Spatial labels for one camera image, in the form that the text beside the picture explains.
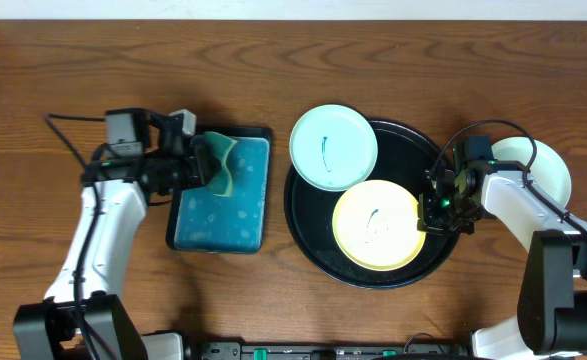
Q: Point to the round black tray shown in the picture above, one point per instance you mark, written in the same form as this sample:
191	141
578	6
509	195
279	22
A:
404	154

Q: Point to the black rectangular water tray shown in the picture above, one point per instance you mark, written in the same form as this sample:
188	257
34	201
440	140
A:
202	221

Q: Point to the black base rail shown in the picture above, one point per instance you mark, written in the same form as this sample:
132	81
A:
419	346

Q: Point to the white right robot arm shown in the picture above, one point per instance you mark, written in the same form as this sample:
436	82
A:
551	315

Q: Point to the yellow plate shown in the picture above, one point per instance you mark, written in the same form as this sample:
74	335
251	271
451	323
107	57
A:
374	224

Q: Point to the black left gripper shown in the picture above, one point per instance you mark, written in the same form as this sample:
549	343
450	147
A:
196	163

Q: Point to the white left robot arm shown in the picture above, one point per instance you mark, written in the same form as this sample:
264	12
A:
82	315

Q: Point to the green yellow sponge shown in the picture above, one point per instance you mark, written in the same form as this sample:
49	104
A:
221	184

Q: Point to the light green plate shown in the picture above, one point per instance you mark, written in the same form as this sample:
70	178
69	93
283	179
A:
548	169
333	147

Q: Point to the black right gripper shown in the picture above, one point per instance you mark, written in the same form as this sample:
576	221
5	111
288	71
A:
429	222

